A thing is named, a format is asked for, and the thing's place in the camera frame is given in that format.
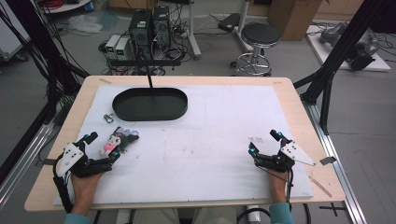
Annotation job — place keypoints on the clear plastic bag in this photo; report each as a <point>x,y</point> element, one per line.
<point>84,23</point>

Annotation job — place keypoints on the silver metal keyring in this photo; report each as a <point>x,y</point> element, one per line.
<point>108,118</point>

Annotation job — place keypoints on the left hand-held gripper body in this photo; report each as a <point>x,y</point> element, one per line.
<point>74,157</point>

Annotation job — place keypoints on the black device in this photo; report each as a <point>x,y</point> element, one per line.
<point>362,54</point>

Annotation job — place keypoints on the wooden table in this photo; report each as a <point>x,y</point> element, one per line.
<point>299,102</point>

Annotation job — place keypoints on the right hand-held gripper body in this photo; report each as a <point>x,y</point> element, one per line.
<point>278,161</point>

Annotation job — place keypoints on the black metal frame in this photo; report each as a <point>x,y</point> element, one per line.
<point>40,46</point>
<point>336,53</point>

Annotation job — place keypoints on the white floor board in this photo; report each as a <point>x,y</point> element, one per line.
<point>317,49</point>

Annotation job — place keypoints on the black computer tower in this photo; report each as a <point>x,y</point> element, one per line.
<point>162,26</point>
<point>140,28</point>

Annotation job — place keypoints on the black stand with oval tray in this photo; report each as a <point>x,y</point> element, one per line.
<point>149,105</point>

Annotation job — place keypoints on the black tape piece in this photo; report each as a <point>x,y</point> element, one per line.
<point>328,160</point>

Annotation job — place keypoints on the aluminium rail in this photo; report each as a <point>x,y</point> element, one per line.
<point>336,168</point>
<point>21,161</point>

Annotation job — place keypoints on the black round stool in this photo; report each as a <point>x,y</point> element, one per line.
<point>260,35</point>

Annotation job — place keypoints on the white desk leg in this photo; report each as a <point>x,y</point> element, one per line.
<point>193,34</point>
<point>243,21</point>

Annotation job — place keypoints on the white cylinder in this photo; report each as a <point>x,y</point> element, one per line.
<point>253,214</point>

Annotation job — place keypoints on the grey device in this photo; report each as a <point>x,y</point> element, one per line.
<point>333,32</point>

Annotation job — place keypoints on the brown cardboard box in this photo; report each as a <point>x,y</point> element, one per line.
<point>292,18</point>

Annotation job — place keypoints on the person's right hand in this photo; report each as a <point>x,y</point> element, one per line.
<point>277,185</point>

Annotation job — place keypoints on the white power supply box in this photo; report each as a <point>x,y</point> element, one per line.
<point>112,43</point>
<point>122,48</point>

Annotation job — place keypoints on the white table mat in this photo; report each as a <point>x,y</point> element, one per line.
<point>218,140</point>

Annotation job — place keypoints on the thin wooden stick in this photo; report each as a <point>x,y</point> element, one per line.
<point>320,187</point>

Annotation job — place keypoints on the flat black box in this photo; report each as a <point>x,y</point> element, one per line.
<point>229,22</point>

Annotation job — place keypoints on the person's left hand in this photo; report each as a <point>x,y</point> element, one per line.
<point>83,188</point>

